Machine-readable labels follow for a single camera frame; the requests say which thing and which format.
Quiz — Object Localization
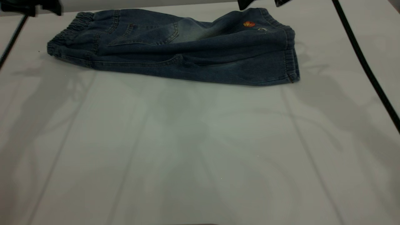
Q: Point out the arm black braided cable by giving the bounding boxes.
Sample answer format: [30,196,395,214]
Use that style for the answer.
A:
[331,0,400,135]
[0,15,29,70]

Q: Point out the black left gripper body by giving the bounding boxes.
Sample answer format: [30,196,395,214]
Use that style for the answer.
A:
[0,0,63,17]

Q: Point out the blue denim shorts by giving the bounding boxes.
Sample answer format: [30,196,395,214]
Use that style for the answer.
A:
[47,8,301,86]

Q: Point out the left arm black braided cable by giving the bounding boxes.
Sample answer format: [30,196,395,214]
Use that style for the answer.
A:
[0,15,29,70]

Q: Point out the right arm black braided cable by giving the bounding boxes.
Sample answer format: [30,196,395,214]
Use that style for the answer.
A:
[331,0,400,135]

